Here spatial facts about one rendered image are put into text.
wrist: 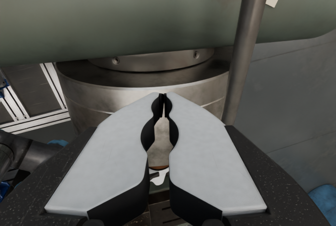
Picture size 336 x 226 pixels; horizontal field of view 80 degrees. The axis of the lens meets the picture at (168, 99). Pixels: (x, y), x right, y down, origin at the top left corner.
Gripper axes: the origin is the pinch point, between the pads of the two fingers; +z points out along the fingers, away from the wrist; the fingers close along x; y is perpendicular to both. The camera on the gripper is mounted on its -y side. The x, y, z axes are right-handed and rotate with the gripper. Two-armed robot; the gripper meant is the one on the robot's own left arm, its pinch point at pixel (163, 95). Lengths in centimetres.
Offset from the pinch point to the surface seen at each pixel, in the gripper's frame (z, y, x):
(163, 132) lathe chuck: 9.4, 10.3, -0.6
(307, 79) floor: 173, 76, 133
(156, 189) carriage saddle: 41, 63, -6
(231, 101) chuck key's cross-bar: 2.3, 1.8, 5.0
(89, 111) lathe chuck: 11.0, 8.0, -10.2
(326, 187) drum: 192, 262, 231
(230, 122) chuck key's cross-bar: 3.0, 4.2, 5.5
